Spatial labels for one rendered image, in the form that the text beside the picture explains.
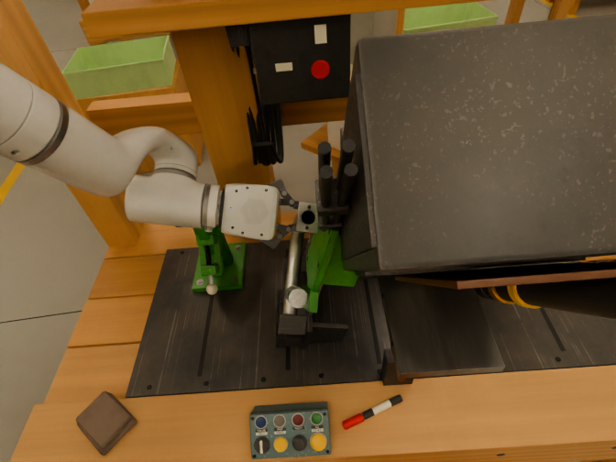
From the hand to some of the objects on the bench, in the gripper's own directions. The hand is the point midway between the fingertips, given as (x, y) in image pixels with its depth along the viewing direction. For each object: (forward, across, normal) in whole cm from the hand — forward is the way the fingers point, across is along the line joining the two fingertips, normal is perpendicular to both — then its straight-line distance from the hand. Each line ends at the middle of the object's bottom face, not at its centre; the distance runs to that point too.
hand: (302, 216), depth 75 cm
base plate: (+21, +19, -19) cm, 34 cm away
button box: (+3, +44, -3) cm, 45 cm away
